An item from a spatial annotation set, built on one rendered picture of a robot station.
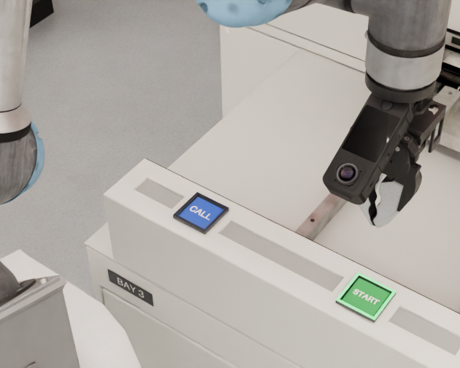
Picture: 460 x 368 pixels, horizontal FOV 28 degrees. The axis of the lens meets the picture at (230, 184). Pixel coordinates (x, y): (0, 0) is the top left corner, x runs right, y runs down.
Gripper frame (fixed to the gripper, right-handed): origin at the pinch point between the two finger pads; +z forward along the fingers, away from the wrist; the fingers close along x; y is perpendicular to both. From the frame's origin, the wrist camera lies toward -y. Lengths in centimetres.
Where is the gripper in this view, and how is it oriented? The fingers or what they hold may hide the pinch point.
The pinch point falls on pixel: (373, 221)
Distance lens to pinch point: 106.2
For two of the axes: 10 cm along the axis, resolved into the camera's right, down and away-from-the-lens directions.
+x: -8.1, -3.9, 4.3
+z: 0.2, 7.2, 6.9
